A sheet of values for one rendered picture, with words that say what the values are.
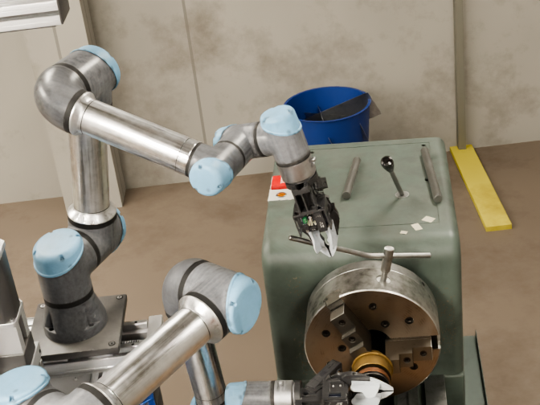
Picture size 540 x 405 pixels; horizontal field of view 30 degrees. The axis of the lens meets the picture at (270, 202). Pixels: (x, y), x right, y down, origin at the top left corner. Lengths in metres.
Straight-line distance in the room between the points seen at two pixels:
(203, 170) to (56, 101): 0.35
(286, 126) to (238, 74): 3.32
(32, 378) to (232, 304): 0.40
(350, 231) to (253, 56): 2.93
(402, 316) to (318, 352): 0.22
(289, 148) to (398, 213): 0.56
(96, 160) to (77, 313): 0.36
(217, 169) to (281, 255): 0.53
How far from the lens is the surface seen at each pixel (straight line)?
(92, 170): 2.32
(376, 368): 2.24
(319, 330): 2.34
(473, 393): 3.07
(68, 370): 2.46
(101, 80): 2.21
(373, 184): 2.67
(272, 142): 2.04
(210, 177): 1.96
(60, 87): 2.12
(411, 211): 2.53
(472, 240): 4.81
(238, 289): 1.99
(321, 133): 4.87
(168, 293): 2.10
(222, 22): 5.24
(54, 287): 2.34
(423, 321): 2.33
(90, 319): 2.40
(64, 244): 2.33
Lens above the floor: 2.51
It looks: 28 degrees down
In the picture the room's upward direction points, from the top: 7 degrees counter-clockwise
